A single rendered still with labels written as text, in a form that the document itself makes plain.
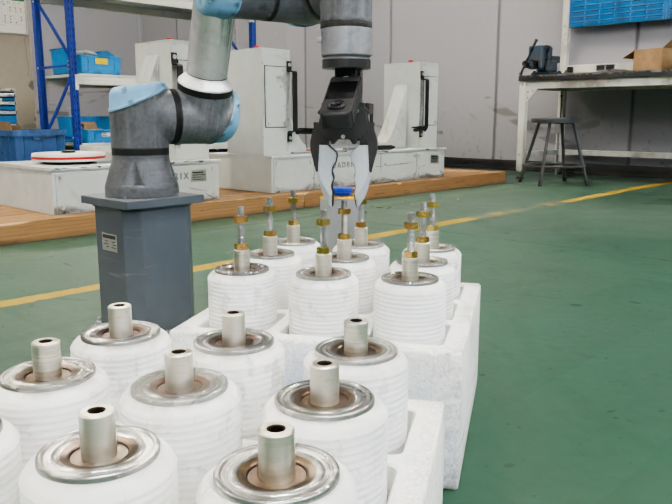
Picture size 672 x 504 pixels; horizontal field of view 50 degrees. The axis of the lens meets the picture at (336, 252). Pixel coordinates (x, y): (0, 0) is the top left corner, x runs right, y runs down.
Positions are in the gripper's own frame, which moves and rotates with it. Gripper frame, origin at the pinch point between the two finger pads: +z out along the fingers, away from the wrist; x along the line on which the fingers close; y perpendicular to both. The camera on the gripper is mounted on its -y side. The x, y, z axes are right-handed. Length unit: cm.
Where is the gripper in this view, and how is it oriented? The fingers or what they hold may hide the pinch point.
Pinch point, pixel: (343, 198)
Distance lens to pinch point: 107.1
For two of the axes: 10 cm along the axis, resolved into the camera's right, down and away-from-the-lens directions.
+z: 0.0, 9.8, 1.9
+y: 1.6, -1.8, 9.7
